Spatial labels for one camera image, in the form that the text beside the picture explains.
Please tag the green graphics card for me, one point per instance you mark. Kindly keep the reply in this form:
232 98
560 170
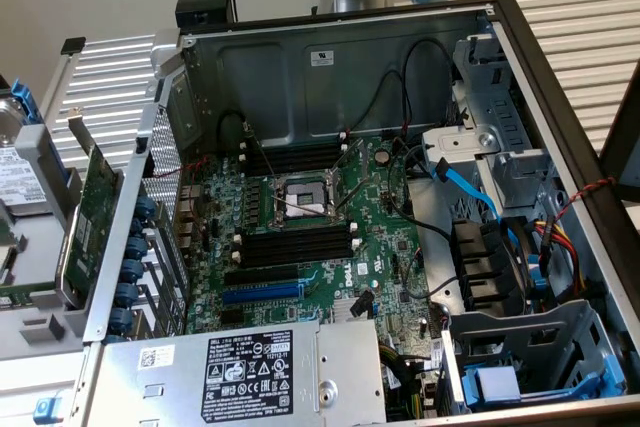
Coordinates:
92 217

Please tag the green RAM stick white label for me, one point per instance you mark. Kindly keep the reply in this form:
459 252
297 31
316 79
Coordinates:
25 292

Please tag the thin metal locking lever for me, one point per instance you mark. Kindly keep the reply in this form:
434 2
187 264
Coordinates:
303 208
260 152

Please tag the blue plastic block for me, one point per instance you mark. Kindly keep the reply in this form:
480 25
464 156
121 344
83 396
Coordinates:
46 411

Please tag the black fan shroud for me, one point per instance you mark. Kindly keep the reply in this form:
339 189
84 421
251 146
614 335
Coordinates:
480 267

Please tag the black slat end cap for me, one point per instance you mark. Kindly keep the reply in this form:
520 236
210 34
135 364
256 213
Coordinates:
73 45

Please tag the grey disk bay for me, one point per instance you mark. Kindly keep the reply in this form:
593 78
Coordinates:
500 332

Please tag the metal socket cover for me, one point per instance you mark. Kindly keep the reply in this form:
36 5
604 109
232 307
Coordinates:
364 159

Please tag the silver power supply unit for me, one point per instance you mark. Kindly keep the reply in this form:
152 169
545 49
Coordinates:
160 387

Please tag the short black expansion slot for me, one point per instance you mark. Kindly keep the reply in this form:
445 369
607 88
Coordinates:
231 316

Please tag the silver rear port block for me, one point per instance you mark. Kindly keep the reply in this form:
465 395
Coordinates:
186 207

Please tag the blue disk rail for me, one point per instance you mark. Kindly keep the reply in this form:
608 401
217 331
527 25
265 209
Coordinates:
22 97

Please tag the round coin cell battery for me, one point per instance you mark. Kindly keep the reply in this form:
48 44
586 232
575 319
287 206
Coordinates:
382 156

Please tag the silver corner bracket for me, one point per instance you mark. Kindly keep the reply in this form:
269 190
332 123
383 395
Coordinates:
165 54

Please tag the green motherboard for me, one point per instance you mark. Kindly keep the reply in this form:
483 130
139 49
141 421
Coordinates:
280 312

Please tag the silver hard disk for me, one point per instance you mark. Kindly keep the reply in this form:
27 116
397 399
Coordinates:
17 182

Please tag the silver CPU socket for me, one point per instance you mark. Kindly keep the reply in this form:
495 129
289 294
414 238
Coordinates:
300 191

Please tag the white case wall sticker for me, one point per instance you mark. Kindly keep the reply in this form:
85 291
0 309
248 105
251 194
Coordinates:
321 58

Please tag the black box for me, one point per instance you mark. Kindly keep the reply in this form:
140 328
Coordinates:
205 7

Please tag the silver chipset heatsink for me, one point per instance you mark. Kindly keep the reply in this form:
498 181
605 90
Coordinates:
342 311

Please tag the black upright panel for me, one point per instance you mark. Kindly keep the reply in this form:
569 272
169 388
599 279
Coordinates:
625 147

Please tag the grey metal PC case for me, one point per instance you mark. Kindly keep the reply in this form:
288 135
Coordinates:
260 87

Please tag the blue slot latch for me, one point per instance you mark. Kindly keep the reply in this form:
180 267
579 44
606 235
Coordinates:
133 273
128 296
136 249
121 321
146 209

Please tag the silver drive cage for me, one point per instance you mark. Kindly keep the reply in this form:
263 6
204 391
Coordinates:
460 141

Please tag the long black expansion slot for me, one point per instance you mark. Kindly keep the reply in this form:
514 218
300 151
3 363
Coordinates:
260 275

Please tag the blue expansion slot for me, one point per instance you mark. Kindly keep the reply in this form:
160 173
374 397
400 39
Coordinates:
260 294

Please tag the grey parts rack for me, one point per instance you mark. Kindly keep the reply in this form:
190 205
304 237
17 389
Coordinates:
40 272

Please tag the blue disk carrier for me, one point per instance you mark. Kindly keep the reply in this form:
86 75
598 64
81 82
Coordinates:
495 382

